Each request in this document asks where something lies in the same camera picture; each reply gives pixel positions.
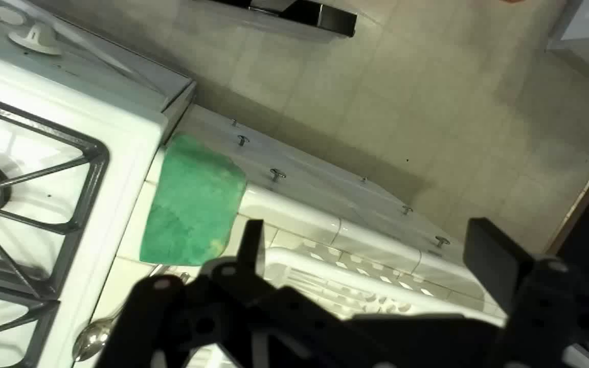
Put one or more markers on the white gas stove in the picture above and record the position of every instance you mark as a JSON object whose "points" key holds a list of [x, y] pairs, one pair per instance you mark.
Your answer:
{"points": [[132, 123]]}

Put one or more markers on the green towel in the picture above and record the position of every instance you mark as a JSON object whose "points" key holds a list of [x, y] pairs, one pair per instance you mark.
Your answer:
{"points": [[192, 197]]}

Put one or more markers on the white stove knob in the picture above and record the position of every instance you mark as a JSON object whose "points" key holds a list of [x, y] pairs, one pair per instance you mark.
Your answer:
{"points": [[36, 38]]}

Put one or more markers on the white plastic dish rack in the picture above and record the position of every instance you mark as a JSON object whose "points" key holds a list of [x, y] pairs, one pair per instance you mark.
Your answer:
{"points": [[347, 287]]}

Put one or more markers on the wooden table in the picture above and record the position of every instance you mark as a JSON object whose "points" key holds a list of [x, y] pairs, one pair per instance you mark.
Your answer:
{"points": [[581, 205]]}

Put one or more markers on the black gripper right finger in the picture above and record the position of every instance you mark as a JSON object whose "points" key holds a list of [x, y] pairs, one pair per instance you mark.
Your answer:
{"points": [[552, 312]]}

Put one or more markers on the black metal frame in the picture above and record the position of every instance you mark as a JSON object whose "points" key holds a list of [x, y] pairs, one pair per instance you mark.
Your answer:
{"points": [[321, 18]]}

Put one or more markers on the black stove grate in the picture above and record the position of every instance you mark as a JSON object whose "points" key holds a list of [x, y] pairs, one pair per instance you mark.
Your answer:
{"points": [[93, 154]]}

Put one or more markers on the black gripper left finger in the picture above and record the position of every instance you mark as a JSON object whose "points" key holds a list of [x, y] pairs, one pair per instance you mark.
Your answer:
{"points": [[192, 319]]}

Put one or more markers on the white lower cabinet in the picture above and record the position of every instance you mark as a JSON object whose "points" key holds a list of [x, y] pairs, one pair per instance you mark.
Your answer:
{"points": [[308, 169]]}

